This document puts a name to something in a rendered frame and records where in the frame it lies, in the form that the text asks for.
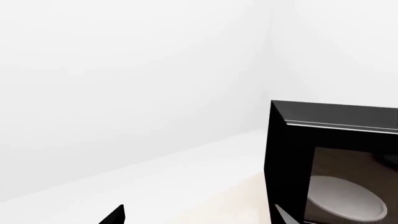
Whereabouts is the black microwave oven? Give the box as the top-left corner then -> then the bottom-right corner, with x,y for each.
264,100 -> 398,224

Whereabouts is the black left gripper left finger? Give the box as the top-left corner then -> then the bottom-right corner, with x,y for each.
98,203 -> 126,224

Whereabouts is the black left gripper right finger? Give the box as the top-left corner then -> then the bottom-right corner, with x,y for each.
274,203 -> 299,224

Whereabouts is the white round plate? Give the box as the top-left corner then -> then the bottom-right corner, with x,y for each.
305,175 -> 388,222

